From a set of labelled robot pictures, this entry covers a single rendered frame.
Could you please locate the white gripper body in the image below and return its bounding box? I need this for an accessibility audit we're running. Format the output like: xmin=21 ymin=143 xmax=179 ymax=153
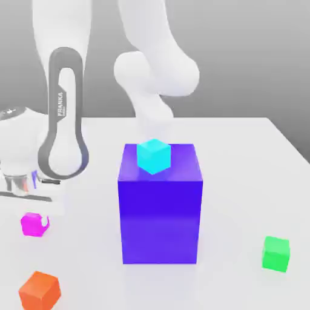
xmin=0 ymin=190 xmax=67 ymax=218

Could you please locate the small magenta cube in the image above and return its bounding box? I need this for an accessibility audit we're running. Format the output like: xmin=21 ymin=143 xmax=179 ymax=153
xmin=20 ymin=212 xmax=51 ymax=238

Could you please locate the small cyan cube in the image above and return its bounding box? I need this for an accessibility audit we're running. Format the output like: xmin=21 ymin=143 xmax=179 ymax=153
xmin=136 ymin=138 xmax=172 ymax=176

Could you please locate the small orange cube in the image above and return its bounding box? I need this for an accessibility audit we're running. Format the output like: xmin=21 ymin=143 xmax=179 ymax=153
xmin=18 ymin=271 xmax=62 ymax=310

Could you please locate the large blue box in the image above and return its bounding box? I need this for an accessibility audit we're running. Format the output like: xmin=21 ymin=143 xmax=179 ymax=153
xmin=117 ymin=143 xmax=203 ymax=265

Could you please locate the small green cube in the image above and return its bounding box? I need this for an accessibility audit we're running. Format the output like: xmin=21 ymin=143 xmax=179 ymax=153
xmin=261 ymin=236 xmax=291 ymax=274

